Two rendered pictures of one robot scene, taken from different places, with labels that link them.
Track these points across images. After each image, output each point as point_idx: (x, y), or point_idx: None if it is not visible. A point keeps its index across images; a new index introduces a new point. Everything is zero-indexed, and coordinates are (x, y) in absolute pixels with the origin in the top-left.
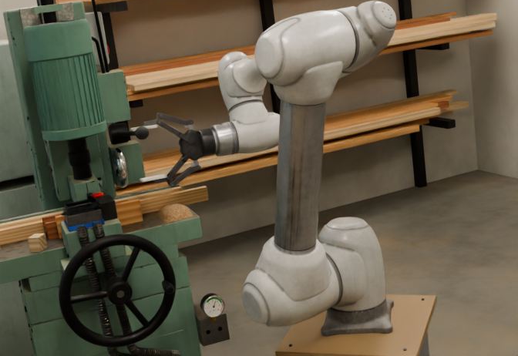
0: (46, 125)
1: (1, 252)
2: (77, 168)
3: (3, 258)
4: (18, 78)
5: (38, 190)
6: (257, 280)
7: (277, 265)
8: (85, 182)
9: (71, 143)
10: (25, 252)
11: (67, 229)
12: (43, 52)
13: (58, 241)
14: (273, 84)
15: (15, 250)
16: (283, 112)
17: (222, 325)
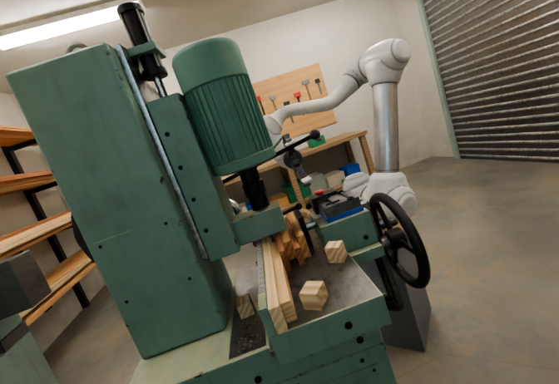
0: (256, 145)
1: (328, 288)
2: (264, 194)
3: (357, 277)
4: (132, 133)
5: (175, 278)
6: (406, 189)
7: (403, 177)
8: (278, 203)
9: (254, 171)
10: (343, 266)
11: (353, 214)
12: (239, 66)
13: (319, 254)
14: (401, 67)
15: (327, 278)
16: (392, 88)
17: None
